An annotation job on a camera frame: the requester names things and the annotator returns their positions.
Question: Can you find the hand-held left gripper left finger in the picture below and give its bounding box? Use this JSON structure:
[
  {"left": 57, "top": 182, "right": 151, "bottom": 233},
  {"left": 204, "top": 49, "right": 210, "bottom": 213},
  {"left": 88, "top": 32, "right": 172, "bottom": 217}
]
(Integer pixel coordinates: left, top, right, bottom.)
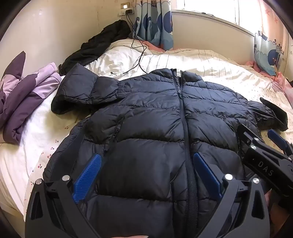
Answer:
[{"left": 24, "top": 153, "right": 102, "bottom": 238}]

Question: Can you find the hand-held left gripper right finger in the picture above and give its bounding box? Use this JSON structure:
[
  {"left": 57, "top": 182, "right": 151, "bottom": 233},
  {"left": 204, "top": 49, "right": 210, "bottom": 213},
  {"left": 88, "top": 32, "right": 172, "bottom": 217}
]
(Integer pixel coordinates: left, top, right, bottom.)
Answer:
[{"left": 193, "top": 152, "right": 270, "bottom": 238}]

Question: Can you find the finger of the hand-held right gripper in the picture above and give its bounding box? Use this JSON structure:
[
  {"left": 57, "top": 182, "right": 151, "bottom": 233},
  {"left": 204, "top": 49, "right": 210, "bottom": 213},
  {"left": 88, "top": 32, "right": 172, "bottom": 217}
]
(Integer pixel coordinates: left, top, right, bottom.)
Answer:
[
  {"left": 268, "top": 129, "right": 293, "bottom": 158},
  {"left": 237, "top": 125, "right": 261, "bottom": 161}
]

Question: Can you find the black puffer jacket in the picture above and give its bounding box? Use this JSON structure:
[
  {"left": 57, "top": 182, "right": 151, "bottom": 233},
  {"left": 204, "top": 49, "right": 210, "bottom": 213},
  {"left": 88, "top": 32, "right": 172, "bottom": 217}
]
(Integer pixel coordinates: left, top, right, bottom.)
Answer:
[{"left": 42, "top": 63, "right": 288, "bottom": 238}]

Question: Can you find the person's right forearm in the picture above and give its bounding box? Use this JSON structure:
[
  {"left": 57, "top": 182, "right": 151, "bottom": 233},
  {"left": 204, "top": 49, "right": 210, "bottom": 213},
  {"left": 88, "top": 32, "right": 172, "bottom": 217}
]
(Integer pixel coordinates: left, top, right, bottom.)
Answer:
[{"left": 266, "top": 192, "right": 293, "bottom": 238}]

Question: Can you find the stack of blue folded clothes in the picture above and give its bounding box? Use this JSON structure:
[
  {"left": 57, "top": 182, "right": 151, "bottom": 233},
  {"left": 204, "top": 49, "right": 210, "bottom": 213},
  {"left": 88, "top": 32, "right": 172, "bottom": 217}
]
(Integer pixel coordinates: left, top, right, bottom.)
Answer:
[{"left": 133, "top": 0, "right": 174, "bottom": 49}]

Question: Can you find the pink ruffled cloth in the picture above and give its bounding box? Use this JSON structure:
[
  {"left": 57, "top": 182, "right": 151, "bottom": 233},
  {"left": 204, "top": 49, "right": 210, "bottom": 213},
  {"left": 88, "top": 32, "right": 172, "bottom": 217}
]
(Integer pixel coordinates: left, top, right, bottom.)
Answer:
[{"left": 246, "top": 60, "right": 293, "bottom": 101}]

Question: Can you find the cherry print bed sheet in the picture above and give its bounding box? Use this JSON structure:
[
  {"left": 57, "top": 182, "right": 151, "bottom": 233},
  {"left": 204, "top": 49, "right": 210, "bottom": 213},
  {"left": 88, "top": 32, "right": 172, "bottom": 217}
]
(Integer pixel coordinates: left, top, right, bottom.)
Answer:
[{"left": 0, "top": 69, "right": 293, "bottom": 220}]

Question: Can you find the blue printed curtain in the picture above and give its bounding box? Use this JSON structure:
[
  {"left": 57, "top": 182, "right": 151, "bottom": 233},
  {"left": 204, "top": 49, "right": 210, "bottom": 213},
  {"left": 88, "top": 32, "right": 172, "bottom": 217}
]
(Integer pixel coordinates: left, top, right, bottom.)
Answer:
[{"left": 254, "top": 30, "right": 285, "bottom": 76}]

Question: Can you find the purple two-tone garment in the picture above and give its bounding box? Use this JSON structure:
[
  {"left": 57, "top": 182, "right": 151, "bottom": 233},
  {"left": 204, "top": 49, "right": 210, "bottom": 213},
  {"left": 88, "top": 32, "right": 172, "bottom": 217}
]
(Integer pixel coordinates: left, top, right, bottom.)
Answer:
[{"left": 0, "top": 51, "right": 62, "bottom": 144}]

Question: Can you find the black garment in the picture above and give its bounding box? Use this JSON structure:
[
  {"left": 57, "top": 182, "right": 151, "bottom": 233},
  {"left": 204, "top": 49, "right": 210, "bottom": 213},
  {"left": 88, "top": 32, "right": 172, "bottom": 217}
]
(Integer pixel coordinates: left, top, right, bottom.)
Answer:
[{"left": 58, "top": 19, "right": 132, "bottom": 75}]

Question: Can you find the window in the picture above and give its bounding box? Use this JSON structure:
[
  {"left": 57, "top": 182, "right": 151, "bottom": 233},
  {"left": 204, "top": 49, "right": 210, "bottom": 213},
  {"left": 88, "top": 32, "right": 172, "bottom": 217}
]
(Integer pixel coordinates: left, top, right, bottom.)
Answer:
[{"left": 170, "top": 0, "right": 259, "bottom": 25}]

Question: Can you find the black charger cable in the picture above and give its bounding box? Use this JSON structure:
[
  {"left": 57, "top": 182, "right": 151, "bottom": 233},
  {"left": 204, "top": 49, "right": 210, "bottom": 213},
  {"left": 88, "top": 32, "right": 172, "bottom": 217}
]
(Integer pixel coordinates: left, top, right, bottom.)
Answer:
[{"left": 110, "top": 12, "right": 148, "bottom": 75}]

